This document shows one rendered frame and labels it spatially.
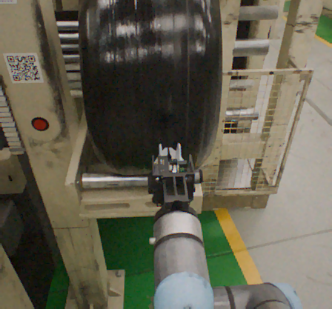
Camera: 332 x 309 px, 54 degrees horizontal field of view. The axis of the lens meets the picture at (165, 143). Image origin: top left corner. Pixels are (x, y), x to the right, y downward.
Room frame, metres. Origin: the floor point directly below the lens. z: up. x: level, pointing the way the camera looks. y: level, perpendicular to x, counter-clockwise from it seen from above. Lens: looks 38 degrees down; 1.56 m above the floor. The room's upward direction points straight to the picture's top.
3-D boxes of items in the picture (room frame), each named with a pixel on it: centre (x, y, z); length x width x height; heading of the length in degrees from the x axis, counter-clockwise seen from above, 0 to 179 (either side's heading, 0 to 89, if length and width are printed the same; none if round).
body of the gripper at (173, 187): (0.39, -0.01, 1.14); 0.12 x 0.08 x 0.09; 3
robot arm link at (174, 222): (0.31, -0.02, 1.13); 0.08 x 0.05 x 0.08; 93
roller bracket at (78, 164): (0.80, 0.26, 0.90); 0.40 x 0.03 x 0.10; 3
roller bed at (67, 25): (1.18, 0.32, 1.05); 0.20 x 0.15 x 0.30; 93
